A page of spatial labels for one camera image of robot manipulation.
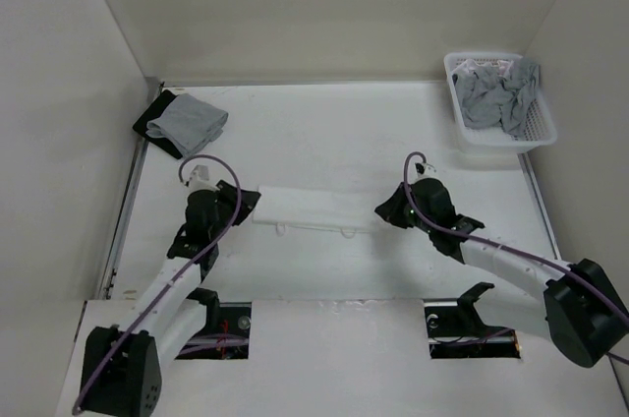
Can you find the crumpled grey tank top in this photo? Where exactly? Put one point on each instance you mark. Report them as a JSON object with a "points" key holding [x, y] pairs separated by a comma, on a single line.
{"points": [[487, 100]]}

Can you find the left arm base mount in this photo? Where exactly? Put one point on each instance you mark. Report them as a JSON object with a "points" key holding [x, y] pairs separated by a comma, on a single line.
{"points": [[226, 331]]}

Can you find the left aluminium table rail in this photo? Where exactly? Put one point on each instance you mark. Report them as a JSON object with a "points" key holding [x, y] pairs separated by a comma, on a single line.
{"points": [[120, 220]]}

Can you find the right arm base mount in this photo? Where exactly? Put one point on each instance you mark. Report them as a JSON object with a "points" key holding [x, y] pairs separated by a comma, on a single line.
{"points": [[456, 331]]}

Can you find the white plastic basket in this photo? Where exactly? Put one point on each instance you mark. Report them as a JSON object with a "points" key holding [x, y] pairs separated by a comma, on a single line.
{"points": [[540, 130]]}

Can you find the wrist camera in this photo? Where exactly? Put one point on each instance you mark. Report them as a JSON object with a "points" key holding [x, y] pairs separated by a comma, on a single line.
{"points": [[425, 170], [199, 180]]}

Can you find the white tank top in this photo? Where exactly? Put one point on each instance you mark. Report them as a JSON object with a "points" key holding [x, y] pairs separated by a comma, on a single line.
{"points": [[348, 214]]}

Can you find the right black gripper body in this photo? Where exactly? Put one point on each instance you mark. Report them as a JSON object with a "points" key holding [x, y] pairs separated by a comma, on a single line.
{"points": [[426, 226]]}

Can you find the aluminium table rail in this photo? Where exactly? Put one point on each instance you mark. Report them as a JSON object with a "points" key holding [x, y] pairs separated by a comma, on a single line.
{"points": [[536, 193], [120, 220]]}

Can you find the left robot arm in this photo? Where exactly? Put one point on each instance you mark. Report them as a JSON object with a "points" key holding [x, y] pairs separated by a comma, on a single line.
{"points": [[124, 363]]}

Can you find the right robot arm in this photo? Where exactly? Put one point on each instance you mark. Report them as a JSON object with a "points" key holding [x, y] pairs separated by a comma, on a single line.
{"points": [[578, 308]]}

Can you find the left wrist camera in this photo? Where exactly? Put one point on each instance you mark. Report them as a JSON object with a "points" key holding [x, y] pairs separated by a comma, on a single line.
{"points": [[199, 180]]}

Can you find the folded grey tank top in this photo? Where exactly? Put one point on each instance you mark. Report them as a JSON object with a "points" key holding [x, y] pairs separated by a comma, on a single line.
{"points": [[188, 124]]}

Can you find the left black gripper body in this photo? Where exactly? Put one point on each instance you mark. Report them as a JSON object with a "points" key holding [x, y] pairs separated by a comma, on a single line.
{"points": [[226, 205]]}

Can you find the folded black tank top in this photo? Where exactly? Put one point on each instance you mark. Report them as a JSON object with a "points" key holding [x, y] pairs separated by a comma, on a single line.
{"points": [[153, 112]]}

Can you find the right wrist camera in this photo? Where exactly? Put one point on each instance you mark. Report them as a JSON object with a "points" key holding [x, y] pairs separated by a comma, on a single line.
{"points": [[425, 170]]}

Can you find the white front cover board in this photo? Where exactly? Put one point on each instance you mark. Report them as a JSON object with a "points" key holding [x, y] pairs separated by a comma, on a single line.
{"points": [[371, 358]]}

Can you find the right aluminium table rail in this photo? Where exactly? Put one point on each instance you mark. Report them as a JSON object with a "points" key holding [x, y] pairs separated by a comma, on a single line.
{"points": [[536, 193]]}

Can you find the pale pink tank top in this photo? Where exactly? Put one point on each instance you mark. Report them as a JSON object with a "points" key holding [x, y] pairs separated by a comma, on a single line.
{"points": [[500, 66]]}

